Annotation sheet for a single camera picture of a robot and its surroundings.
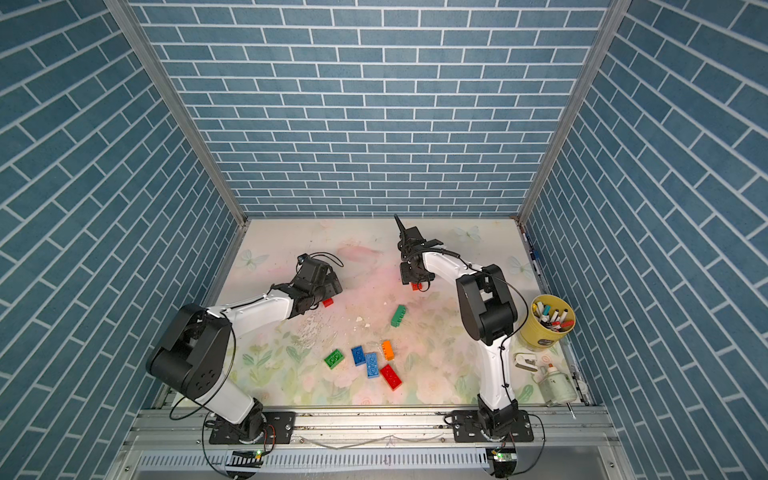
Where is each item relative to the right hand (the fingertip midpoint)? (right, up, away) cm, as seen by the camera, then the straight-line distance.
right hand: (414, 277), depth 101 cm
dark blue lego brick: (-17, -21, -15) cm, 31 cm away
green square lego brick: (-24, -22, -16) cm, 36 cm away
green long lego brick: (-6, -11, -9) cm, 15 cm away
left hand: (-25, -2, -6) cm, 26 cm away
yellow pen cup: (+38, -10, -16) cm, 43 cm away
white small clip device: (+31, -22, -18) cm, 42 cm away
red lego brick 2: (+1, -3, -1) cm, 3 cm away
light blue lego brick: (-13, -24, -15) cm, 31 cm away
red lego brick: (-28, -7, -7) cm, 30 cm away
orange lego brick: (-8, -19, -16) cm, 26 cm away
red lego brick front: (-7, -26, -19) cm, 33 cm away
